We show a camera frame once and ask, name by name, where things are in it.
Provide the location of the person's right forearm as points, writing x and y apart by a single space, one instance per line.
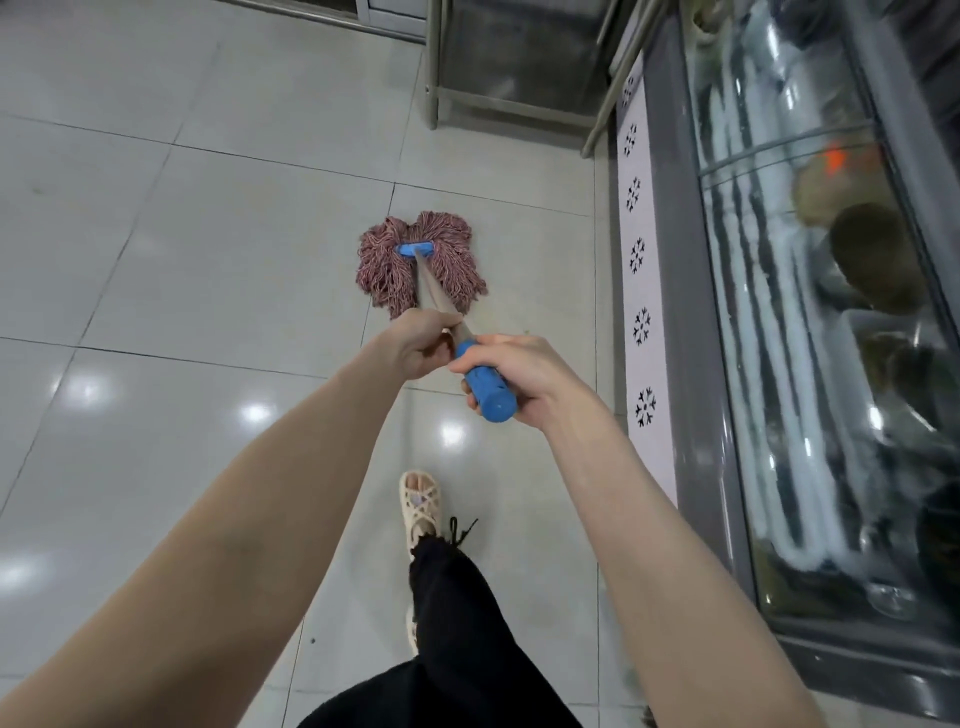
675 600

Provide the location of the person's left hand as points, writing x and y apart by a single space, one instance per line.
416 341

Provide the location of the person's black trousers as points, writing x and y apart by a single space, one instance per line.
465 637

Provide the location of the stainless steel table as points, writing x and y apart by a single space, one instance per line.
517 52

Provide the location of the person's beige sandal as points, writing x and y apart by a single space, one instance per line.
411 630
420 506

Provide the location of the person's right beige sandal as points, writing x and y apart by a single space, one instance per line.
420 506

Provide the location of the person's left forearm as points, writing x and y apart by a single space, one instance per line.
187 585

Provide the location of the person's right hand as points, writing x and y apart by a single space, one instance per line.
532 375

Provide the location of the person's left beige sandal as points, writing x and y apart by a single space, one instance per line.
411 630

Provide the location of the grey glass display freezer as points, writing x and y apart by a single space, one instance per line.
787 300

